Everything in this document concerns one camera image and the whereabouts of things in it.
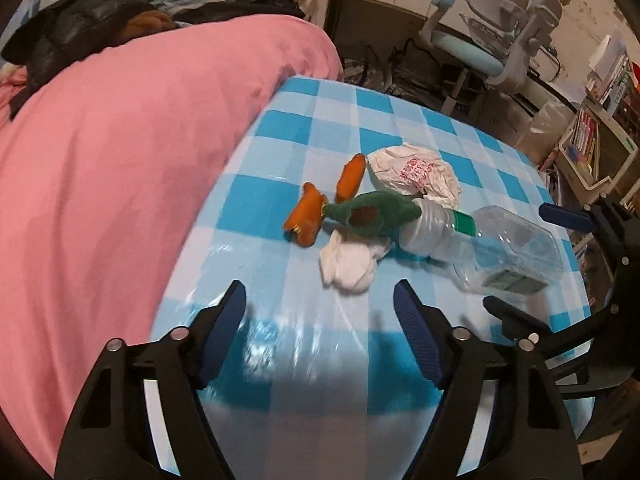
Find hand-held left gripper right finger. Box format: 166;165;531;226
392;279;586;480

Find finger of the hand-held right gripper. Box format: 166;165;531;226
482;296;640;401
539;199;640;306

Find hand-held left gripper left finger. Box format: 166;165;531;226
55;280;248;480

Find clear plastic bottle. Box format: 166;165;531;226
400;199;566;295

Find white tissue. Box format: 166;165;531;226
319;230;393;292

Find green plush vegetable toy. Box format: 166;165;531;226
322;191;423;237

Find orange carrot toy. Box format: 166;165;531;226
283;182;328;247
336;153;368;202

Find white plastic bag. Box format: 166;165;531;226
366;143;462;209

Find row of red white books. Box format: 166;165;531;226
570;110;603;171

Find large clear plastic bag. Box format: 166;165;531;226
515;100;583;166

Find white side desk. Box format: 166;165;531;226
520;45;586;106

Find row of upright books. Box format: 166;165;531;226
587;50;640;111

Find white paper sheets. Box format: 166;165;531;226
587;35;626;81

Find pink blanket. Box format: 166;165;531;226
0;15;346;461

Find blue checked plastic tablecloth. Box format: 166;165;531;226
150;75;593;480

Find brown fur cloth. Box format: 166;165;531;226
122;10;178;41

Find dark clothing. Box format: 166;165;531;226
175;0;308;26

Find black puffer jacket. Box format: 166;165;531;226
0;0;156;81

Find black cables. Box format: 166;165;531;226
345;45;421;91

